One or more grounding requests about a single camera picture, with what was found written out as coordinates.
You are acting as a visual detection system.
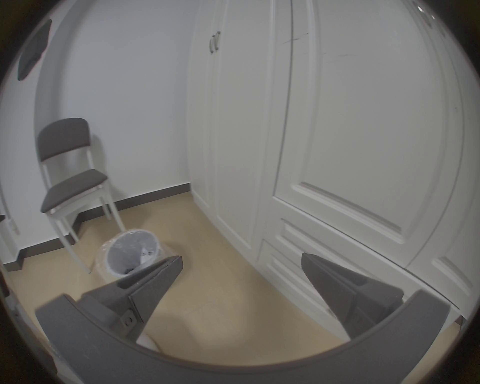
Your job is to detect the white printed wrapper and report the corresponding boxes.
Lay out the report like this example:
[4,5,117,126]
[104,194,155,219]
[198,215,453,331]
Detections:
[139,245,159,265]

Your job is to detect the white trash bin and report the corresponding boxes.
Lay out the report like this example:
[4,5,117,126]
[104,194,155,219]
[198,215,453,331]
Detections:
[105,229,164,278]

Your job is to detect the grey and white chair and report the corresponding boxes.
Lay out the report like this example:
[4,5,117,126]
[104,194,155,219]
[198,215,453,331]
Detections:
[37,118,127,274]

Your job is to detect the white wardrobe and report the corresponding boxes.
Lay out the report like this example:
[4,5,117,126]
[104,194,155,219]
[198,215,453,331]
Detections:
[185,0,480,324]

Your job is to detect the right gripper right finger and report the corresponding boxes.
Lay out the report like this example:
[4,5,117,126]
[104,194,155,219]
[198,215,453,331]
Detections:
[301,253,405,342]

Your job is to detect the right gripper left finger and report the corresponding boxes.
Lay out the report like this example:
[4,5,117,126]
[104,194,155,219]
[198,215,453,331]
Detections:
[80,256,184,340]

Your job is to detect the clear plastic bag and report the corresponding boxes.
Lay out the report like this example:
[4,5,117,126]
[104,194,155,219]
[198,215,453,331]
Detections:
[95,228,178,283]

